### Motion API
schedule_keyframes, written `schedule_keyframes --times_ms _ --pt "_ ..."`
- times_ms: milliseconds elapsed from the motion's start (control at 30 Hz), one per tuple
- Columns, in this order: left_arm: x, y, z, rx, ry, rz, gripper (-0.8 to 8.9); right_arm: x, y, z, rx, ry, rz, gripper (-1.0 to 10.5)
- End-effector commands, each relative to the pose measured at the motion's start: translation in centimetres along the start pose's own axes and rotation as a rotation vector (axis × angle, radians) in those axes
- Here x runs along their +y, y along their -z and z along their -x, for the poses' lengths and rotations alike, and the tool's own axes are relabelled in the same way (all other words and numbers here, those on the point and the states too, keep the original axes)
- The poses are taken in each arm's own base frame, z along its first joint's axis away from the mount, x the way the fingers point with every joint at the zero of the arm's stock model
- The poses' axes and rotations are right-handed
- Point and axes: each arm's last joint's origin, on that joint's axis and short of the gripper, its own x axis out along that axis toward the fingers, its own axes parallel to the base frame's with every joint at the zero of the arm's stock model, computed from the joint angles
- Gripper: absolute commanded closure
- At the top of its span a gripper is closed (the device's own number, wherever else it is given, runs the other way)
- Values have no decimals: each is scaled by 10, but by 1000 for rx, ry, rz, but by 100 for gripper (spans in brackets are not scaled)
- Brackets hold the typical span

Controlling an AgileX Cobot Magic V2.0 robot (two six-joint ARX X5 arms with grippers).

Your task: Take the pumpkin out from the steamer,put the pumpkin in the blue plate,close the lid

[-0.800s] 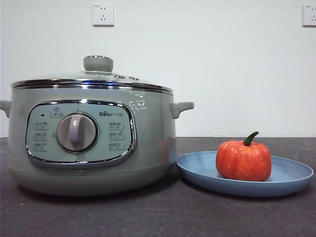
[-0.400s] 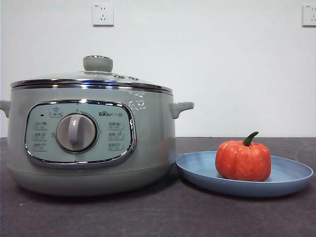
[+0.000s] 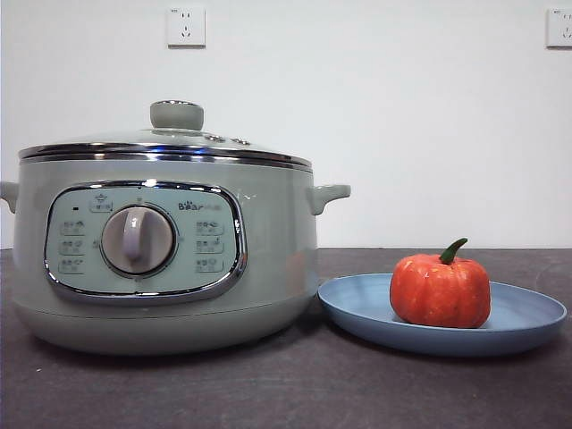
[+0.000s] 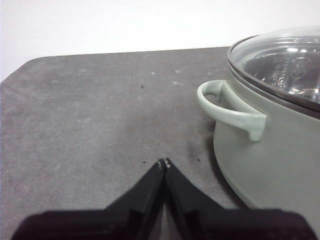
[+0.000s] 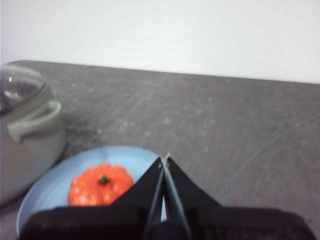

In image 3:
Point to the glass lid with green knob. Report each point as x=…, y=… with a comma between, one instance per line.
x=177, y=115

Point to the orange pumpkin with green stem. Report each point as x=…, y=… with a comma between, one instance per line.
x=438, y=295

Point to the pale green electric steamer pot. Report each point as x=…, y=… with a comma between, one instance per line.
x=277, y=250

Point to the blue round plate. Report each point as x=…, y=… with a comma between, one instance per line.
x=357, y=308

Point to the white wall socket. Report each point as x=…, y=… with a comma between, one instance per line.
x=561, y=27
x=186, y=27

